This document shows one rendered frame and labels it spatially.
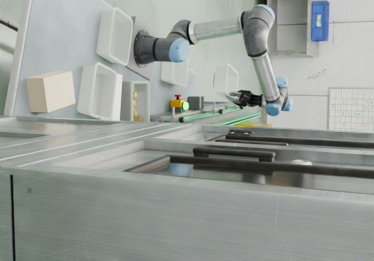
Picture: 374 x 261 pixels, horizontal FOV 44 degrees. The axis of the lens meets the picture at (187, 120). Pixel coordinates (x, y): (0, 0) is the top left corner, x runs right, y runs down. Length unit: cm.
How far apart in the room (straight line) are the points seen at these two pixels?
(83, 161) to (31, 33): 100
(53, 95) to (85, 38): 39
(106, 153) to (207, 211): 33
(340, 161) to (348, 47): 723
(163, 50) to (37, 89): 78
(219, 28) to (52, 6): 82
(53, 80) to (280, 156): 102
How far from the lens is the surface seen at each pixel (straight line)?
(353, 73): 802
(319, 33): 748
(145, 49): 228
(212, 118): 301
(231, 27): 222
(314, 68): 808
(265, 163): 79
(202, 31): 228
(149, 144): 94
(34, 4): 175
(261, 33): 208
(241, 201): 53
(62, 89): 172
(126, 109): 213
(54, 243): 68
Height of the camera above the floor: 187
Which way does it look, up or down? 22 degrees down
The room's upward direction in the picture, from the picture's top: 92 degrees clockwise
